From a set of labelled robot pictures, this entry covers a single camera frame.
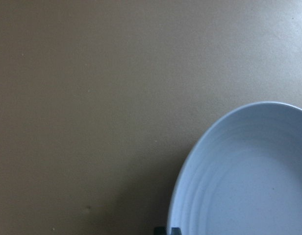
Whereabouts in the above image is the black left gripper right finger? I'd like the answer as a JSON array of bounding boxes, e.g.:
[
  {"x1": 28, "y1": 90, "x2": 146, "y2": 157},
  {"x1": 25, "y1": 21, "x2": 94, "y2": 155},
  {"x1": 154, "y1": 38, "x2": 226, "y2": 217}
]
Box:
[{"x1": 171, "y1": 227, "x2": 181, "y2": 235}]

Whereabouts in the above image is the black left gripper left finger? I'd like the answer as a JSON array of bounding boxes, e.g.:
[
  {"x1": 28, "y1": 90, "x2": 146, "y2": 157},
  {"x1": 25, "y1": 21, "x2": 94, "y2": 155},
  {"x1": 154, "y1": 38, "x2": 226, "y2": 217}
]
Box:
[{"x1": 153, "y1": 227, "x2": 166, "y2": 235}]

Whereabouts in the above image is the blue ceramic plate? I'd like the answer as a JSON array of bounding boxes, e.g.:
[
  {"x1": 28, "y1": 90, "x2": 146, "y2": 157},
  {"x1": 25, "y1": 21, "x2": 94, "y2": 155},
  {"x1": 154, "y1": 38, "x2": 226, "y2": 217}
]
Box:
[{"x1": 166, "y1": 102, "x2": 302, "y2": 235}]

